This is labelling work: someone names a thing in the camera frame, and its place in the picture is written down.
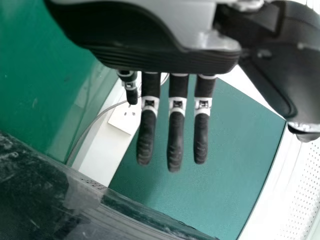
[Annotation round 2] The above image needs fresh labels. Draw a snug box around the white socket strip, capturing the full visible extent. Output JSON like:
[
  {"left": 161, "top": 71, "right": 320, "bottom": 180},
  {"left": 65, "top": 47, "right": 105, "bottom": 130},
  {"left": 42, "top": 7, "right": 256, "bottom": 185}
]
[{"left": 107, "top": 100, "right": 142, "bottom": 136}]

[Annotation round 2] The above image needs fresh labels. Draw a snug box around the white perforated cable duct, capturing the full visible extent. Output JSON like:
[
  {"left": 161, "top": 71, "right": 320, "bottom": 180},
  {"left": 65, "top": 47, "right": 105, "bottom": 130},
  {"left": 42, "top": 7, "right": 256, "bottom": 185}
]
[{"left": 235, "top": 118, "right": 320, "bottom": 240}]

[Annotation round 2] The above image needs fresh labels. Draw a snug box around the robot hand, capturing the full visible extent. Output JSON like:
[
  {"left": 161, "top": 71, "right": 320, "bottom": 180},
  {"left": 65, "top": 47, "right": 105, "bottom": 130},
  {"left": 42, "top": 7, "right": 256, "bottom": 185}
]
[{"left": 43, "top": 0, "right": 320, "bottom": 173}]

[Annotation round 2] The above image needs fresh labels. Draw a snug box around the grey cable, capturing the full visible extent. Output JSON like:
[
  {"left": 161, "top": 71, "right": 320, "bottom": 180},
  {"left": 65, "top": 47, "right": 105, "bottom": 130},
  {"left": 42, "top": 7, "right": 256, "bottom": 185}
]
[{"left": 65, "top": 99, "right": 129, "bottom": 166}]

